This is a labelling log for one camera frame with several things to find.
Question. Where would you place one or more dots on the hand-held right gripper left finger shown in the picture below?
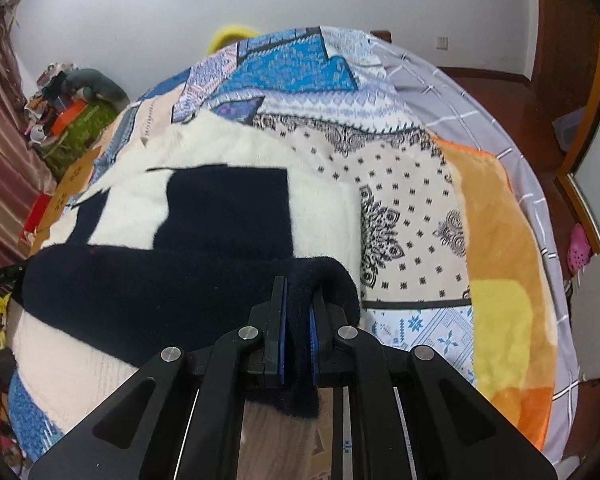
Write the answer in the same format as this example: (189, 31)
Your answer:
(280, 330)

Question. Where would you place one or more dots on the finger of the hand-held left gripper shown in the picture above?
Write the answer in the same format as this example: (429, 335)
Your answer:
(5, 277)

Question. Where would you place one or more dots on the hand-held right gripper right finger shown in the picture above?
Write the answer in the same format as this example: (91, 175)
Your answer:
(314, 340)

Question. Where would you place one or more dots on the cream navy striped sweater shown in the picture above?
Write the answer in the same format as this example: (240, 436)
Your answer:
(205, 280)

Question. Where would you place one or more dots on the yellow toy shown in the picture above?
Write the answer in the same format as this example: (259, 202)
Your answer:
(0, 305)

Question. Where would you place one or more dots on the red box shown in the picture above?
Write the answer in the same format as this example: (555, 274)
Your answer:
(36, 215)

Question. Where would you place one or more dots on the brown striped curtain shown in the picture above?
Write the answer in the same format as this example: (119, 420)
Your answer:
(5, 150)

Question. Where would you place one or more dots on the green fabric bag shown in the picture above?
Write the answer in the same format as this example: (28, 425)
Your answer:
(87, 135)

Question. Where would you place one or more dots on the orange box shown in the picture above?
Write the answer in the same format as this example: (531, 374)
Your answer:
(67, 116)

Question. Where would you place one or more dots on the blue patchwork blanket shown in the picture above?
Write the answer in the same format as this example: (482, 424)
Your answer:
(405, 185)

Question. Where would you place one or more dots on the pile of household clutter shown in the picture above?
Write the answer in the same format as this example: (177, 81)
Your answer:
(50, 95)

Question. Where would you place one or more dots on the grey plush toy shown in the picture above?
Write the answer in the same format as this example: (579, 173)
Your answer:
(97, 85)

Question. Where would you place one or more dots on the orange yellow fleece blanket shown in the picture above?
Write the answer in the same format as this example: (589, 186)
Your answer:
(500, 210)

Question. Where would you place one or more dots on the pink slipper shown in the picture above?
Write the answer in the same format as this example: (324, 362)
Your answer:
(577, 247)

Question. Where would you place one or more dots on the white plastic panel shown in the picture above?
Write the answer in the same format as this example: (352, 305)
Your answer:
(597, 340)

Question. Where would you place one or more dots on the yellow foam tube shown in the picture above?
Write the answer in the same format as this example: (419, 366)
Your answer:
(227, 35)

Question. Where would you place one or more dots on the clear plastic bag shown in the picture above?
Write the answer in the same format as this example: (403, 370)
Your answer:
(570, 130)

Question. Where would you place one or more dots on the brown wooden room door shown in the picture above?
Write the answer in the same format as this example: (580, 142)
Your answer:
(565, 35)

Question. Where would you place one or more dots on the white wall socket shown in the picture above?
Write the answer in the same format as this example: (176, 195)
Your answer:
(443, 42)

